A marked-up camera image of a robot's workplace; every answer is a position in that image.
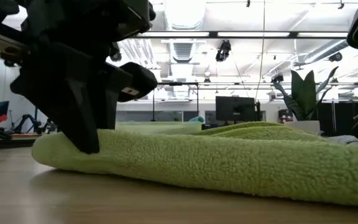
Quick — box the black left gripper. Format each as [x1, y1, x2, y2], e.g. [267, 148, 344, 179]
[0, 0, 157, 155]

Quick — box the yellow translucent plastic basket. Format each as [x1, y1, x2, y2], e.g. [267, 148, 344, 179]
[116, 121, 203, 136]

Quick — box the lime green microfiber towel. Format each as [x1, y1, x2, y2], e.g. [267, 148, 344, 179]
[31, 121, 358, 208]

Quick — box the black room partition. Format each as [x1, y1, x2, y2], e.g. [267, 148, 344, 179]
[318, 101, 358, 136]

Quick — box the black spot lamp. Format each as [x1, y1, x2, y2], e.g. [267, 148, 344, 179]
[215, 39, 232, 62]
[110, 46, 122, 62]
[328, 51, 343, 63]

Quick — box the snake plant in white pot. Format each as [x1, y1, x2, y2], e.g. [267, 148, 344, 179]
[272, 65, 339, 136]

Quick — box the large black monitor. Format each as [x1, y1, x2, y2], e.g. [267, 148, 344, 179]
[215, 95, 257, 123]

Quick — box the black bar with light strips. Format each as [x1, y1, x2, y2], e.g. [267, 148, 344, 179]
[135, 30, 349, 40]

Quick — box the black aluminium table frame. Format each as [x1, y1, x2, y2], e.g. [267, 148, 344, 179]
[0, 136, 40, 152]

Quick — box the distant black rig frame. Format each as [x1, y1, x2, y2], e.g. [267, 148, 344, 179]
[152, 82, 200, 123]

